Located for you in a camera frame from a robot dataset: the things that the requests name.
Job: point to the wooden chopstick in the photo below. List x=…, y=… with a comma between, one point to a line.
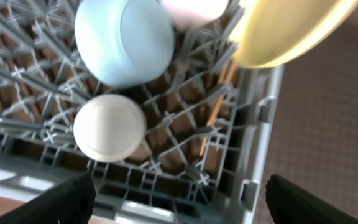
x=215, y=108
x=230, y=74

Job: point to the white cup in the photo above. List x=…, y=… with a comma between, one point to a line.
x=109, y=128

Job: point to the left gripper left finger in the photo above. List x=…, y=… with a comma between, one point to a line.
x=69, y=202

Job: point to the grey plastic dish rack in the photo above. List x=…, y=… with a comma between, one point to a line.
x=44, y=83

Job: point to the yellow plate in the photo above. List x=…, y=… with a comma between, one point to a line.
x=269, y=33

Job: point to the pink white bowl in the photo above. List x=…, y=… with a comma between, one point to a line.
x=193, y=14

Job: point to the light blue bowl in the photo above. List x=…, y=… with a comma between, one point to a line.
x=124, y=43

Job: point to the brown serving tray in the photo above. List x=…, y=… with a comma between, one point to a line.
x=314, y=141

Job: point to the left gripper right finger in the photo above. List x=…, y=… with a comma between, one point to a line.
x=288, y=203

